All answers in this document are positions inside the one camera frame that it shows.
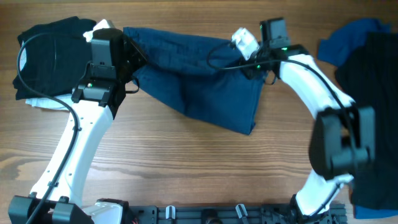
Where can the navy blue shorts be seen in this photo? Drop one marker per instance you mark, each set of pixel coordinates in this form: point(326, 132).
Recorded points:
point(186, 73)

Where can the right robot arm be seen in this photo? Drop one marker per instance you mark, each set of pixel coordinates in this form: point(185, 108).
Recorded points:
point(342, 142)

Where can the folded white grey shirt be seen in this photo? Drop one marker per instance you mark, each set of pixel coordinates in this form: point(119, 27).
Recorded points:
point(50, 104)

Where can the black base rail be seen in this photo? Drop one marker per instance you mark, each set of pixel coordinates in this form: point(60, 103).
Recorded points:
point(265, 214)

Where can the blue shirt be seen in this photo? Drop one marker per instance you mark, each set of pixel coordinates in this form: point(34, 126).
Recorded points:
point(336, 50)

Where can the folded black shirt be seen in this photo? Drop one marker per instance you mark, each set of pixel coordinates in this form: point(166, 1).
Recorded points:
point(53, 63)

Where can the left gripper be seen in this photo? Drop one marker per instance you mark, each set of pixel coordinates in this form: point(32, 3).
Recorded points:
point(130, 46)

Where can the black shirt on pile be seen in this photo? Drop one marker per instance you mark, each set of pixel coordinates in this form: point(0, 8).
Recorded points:
point(369, 76)

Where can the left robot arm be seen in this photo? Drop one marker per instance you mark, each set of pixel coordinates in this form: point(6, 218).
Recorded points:
point(56, 197)

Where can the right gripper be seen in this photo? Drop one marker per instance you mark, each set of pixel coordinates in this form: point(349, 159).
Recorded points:
point(250, 71)

